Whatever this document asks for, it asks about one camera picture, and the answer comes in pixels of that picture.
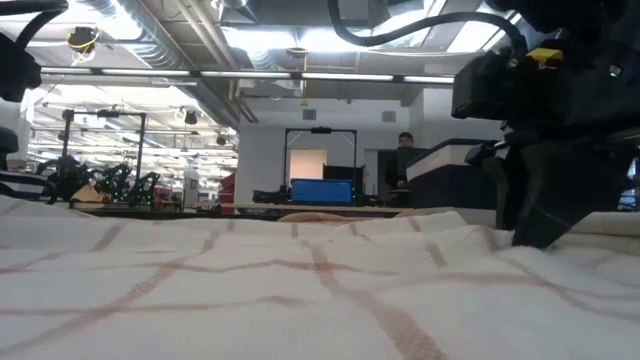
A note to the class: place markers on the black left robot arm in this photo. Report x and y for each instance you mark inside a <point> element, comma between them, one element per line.
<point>15,70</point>

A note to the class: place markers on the person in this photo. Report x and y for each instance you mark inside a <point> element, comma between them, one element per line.
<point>402,160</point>

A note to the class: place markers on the red background object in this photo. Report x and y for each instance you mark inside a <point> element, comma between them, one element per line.
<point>227,190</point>

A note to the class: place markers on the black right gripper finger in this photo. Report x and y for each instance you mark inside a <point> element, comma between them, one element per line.
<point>507,170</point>
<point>565,190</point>

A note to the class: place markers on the grey wall vent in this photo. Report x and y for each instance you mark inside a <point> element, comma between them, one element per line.
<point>309,114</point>
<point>389,116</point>

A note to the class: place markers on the white towel red checks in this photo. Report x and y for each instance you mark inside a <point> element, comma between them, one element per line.
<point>250,290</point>

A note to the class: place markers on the striped background fabric bin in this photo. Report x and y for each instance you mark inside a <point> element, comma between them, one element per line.
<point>20,185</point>

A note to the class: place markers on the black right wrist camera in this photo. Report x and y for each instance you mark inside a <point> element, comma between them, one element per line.
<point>480,90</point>

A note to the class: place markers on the round black ceiling device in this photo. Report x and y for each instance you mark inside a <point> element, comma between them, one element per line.
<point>82,39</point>

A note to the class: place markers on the black background robot arm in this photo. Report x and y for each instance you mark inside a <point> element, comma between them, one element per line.
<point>270,196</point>
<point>120,182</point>

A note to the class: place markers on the blue plastic crate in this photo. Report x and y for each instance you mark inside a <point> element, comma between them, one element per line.
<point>320,192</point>

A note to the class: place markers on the black background monitor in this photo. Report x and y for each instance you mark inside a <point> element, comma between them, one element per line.
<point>345,172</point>

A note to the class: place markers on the long ceiling light bar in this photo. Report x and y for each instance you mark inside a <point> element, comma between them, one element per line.
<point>345,76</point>

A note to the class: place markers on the black background gantry frame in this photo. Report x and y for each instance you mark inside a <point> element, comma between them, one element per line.
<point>320,130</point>
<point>65,140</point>

